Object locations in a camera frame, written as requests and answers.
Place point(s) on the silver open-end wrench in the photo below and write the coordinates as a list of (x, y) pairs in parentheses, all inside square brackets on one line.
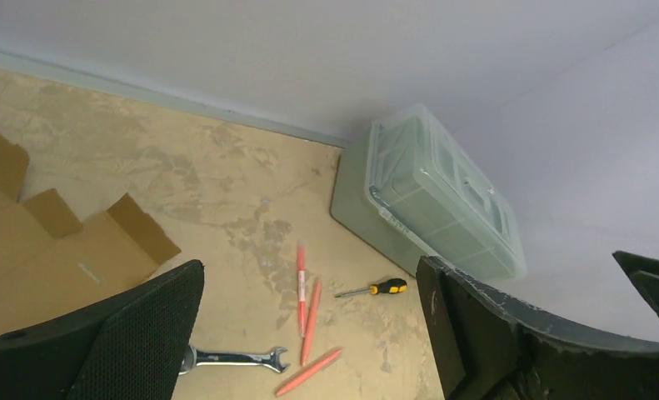
[(194, 358)]

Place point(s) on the salmon pen lower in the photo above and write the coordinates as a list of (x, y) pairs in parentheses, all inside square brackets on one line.
[(309, 371)]

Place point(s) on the salmon pen middle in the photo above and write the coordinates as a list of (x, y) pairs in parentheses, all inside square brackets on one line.
[(311, 322)]

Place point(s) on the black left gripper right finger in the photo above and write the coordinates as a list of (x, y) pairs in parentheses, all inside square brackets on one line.
[(488, 344)]

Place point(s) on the salmon pen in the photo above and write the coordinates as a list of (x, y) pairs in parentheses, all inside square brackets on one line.
[(309, 371), (311, 322)]

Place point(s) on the red pen with white label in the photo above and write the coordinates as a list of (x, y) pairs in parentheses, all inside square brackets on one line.
[(301, 289)]

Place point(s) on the brown cardboard box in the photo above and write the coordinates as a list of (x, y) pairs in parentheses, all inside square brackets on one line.
[(52, 263)]

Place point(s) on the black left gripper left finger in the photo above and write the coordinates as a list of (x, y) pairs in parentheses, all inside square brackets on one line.
[(128, 346)]

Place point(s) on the yellow black screwdriver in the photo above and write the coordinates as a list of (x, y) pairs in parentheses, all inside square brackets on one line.
[(390, 286)]

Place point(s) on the clear plastic storage box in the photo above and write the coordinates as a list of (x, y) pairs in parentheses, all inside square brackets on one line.
[(408, 189)]

